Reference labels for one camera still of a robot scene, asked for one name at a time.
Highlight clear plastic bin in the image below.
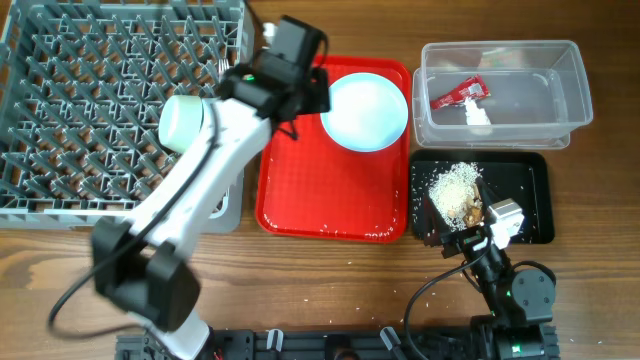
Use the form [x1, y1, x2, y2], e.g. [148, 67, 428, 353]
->
[412, 40, 594, 149]

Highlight green bowl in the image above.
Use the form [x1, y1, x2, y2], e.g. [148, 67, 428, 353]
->
[158, 95, 203, 154]

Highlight red sauce packet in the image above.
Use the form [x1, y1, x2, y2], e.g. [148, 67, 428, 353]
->
[430, 75, 491, 110]

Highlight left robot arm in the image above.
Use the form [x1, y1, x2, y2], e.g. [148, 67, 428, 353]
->
[91, 16, 330, 359]

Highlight rice and food scraps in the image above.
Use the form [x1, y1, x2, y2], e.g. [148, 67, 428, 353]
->
[428, 162, 484, 231]

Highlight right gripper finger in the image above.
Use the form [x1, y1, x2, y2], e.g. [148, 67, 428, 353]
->
[423, 193, 453, 246]
[475, 177, 500, 227]

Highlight white napkin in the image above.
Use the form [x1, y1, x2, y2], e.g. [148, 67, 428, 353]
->
[464, 98, 493, 136]

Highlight light blue plate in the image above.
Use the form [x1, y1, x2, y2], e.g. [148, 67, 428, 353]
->
[320, 72, 409, 153]

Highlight white plastic fork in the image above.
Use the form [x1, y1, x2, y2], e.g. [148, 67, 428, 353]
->
[217, 58, 230, 73]

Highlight grey dishwasher rack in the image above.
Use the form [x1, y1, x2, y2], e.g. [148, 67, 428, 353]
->
[1, 0, 255, 230]

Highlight red plastic tray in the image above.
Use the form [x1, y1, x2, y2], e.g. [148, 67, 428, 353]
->
[254, 52, 412, 244]

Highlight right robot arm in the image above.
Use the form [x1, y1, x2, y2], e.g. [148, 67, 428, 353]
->
[416, 179, 559, 359]

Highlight black waste tray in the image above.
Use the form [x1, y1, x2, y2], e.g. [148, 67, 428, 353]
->
[409, 149, 555, 245]

